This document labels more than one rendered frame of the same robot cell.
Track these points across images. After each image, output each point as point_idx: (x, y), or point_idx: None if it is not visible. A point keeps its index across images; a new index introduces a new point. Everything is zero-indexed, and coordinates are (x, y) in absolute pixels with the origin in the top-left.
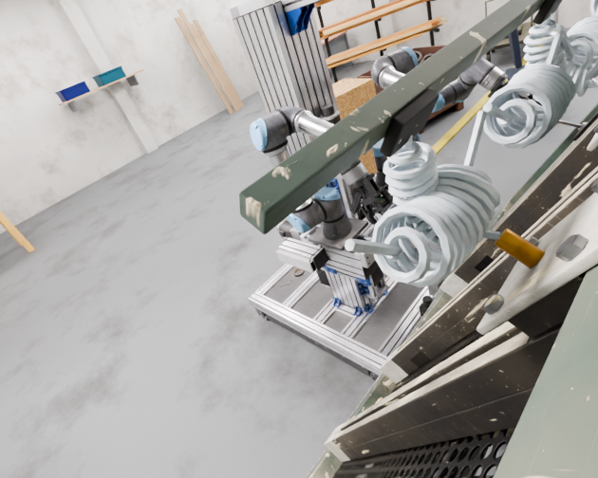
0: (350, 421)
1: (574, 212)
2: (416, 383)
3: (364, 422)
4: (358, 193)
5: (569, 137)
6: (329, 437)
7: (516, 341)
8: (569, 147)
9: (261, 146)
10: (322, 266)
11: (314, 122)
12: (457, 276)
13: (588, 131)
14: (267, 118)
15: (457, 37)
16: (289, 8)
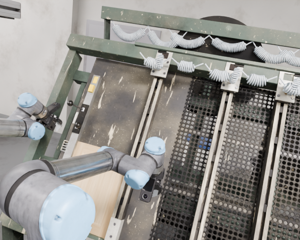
0: (256, 238)
1: (279, 88)
2: (272, 151)
3: (272, 196)
4: (156, 176)
5: (39, 143)
6: None
7: (285, 106)
8: (77, 137)
9: (90, 226)
10: None
11: (76, 161)
12: (122, 220)
13: (151, 110)
14: (62, 181)
15: (280, 65)
16: None
